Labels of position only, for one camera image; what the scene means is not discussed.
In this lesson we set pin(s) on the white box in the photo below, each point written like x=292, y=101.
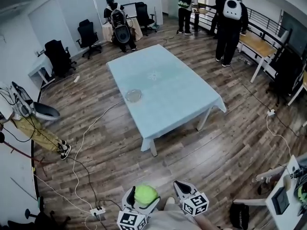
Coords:
x=293, y=165

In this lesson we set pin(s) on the green dustpan with broom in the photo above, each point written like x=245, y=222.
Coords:
x=156, y=25

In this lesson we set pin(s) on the black metal railing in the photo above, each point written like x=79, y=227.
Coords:
x=263, y=20

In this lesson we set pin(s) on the black grey backpack rig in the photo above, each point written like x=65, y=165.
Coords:
x=121, y=30

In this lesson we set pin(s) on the black square box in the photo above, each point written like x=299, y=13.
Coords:
x=280, y=200

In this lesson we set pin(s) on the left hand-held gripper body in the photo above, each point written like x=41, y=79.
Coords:
x=130, y=220

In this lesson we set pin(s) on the white table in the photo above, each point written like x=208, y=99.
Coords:
x=153, y=147

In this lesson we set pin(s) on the black bag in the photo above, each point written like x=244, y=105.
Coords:
x=239, y=217

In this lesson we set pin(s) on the white power strip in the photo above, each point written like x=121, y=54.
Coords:
x=271, y=112
x=98, y=211
x=76, y=78

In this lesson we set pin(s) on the round wooden high table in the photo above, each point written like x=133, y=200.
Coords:
x=200, y=12

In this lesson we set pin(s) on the computer monitor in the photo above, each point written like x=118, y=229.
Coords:
x=130, y=10

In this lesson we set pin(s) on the person's right forearm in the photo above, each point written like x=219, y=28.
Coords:
x=206, y=223

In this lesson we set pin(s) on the green leafy vegetable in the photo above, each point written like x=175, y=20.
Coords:
x=145, y=194

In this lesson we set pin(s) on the light blue tablecloth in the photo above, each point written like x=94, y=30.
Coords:
x=165, y=85

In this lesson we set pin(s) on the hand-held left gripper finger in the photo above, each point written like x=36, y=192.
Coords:
x=152, y=204
x=127, y=198

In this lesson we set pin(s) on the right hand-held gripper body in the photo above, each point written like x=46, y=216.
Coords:
x=195, y=203

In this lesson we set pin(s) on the green white backpack rig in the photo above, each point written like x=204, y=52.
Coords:
x=184, y=0

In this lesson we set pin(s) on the wooden desk white legs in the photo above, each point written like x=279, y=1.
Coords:
x=257, y=47

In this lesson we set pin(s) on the green black backpack rig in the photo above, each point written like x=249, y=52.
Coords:
x=301, y=183

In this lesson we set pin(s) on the dark wall board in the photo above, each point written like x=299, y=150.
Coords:
x=293, y=32

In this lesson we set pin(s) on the table with cream cloth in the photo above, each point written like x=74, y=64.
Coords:
x=136, y=29

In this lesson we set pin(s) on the black chair base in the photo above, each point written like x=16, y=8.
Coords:
x=40, y=218

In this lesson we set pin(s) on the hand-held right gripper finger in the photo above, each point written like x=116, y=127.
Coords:
x=192, y=188
x=178, y=188

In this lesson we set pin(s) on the small white desk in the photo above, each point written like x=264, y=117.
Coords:
x=38, y=72

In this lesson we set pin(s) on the clear glass dish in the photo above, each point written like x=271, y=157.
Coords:
x=134, y=95

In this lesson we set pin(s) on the black office chair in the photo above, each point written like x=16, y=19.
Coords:
x=87, y=36
x=57, y=57
x=144, y=15
x=286, y=78

